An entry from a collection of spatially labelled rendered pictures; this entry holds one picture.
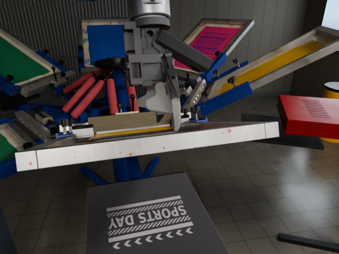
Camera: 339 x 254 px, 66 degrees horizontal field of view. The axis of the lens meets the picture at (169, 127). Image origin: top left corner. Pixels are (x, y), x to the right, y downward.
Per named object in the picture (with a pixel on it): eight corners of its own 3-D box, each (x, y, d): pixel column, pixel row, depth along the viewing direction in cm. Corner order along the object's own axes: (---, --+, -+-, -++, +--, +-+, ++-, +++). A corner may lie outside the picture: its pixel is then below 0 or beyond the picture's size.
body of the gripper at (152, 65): (127, 89, 53) (121, 27, 51) (168, 86, 55) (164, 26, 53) (131, 88, 45) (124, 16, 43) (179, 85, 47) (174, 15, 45)
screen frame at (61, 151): (279, 136, 64) (278, 121, 64) (16, 172, 50) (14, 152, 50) (185, 129, 140) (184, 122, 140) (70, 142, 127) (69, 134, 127)
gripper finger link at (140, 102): (134, 115, 60) (134, 81, 53) (160, 113, 61) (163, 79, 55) (137, 124, 57) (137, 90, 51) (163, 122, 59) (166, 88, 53)
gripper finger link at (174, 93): (167, 109, 47) (158, 71, 50) (176, 108, 47) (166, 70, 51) (171, 93, 43) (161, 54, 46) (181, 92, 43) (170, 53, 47)
